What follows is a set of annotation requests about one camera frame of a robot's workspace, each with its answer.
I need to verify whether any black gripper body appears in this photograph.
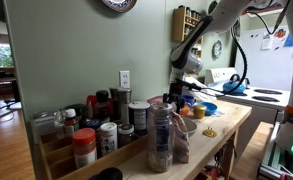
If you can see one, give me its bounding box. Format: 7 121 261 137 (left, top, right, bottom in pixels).
167 83 184 98

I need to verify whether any grey white ceramic bowl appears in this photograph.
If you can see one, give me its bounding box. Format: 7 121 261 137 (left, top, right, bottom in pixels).
182 118 198 138

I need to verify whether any blue bowl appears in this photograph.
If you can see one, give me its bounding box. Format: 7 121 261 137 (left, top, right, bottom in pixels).
198 101 219 117

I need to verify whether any red box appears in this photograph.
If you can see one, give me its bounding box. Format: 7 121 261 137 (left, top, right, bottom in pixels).
85 94 99 119

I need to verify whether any white labelled box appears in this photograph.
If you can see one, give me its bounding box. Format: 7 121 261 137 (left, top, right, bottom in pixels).
30 114 59 144

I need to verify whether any orange plastic cup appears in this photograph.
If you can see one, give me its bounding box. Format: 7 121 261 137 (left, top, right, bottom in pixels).
179 105 192 117

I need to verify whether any blue plastic cup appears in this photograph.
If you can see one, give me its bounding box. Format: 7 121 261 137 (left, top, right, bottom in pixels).
180 94 197 107

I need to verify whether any pink red plastic lid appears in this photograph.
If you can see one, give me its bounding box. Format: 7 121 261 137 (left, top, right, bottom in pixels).
147 95 164 104

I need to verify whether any yellow gold cup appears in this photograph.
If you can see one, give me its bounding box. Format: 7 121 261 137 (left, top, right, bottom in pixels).
193 104 208 120

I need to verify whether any dark blue canister white text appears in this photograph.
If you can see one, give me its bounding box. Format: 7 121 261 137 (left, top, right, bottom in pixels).
128 101 151 136

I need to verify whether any printed snack bag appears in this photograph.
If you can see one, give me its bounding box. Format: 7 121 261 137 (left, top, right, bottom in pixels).
170 110 191 164

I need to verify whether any white paper napkin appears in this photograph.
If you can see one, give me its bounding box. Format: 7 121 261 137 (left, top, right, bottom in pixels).
205 109 226 118

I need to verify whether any gold metal hook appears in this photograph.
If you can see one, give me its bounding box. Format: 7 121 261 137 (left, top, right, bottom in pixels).
201 126 218 138

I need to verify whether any tall clear jar blue label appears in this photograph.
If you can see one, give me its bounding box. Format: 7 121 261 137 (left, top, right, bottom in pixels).
146 101 174 173

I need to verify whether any steel pepper grinder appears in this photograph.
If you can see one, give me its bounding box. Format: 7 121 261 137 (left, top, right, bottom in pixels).
115 87 133 124

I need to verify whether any white electric stove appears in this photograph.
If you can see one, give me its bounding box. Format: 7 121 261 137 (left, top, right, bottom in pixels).
204 67 291 158

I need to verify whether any dark pepper grinder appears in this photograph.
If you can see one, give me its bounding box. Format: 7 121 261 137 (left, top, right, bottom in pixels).
109 86 120 121

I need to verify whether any dark lid glass jar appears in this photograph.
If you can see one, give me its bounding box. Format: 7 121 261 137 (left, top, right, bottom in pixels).
117 123 135 148

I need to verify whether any red bottle black cap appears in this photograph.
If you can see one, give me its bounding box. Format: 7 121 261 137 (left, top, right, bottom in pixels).
94 89 113 123

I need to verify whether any white spice shaker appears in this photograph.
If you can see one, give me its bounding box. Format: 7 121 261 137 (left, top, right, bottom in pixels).
99 121 119 156

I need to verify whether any dark blue lid jar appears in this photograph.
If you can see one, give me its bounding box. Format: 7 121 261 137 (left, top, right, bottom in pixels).
82 118 102 131

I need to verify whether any black hanging frying pan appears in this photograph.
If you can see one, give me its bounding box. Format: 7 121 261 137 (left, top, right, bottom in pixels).
207 0 219 16

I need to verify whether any wooden spice tray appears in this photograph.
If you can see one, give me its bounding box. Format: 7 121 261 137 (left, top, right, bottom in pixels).
39 128 150 180

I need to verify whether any white refrigerator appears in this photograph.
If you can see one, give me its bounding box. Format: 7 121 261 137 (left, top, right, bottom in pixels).
235 24 293 92

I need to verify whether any orange lid spice jar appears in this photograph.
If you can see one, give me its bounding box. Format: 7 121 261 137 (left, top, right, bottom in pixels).
71 127 98 169

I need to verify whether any white cap brown bottle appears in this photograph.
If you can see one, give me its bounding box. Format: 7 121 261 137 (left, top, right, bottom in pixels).
63 108 80 138

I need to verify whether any white paper sheet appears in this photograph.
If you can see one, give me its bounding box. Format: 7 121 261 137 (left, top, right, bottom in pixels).
261 30 274 51

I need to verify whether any clear glass jar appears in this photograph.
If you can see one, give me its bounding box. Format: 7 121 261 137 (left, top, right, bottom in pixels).
54 109 67 139

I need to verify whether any paper with orange picture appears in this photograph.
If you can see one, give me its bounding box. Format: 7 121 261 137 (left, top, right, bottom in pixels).
273 28 287 48

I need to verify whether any blue paper sheet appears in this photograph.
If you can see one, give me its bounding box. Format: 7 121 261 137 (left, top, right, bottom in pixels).
283 33 293 48

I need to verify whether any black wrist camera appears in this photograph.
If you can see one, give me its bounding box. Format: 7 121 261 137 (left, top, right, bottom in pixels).
174 78 204 92

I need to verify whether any white wall outlet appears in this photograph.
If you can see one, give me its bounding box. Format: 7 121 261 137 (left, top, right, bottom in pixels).
119 70 131 89

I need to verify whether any blue kettle black handle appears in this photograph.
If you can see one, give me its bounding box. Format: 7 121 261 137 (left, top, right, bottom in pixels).
222 73 251 95

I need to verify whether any small blue wall plate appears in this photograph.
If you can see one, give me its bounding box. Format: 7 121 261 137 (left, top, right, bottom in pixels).
212 39 223 60

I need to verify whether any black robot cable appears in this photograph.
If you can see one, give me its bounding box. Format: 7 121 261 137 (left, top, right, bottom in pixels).
185 24 249 98
249 0 291 35

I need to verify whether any aluminium robot frame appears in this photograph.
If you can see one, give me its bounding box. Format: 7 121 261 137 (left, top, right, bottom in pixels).
257 123 293 180

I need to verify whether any decorative patterned wall plate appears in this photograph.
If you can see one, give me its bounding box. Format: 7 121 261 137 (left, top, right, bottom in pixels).
101 0 138 14

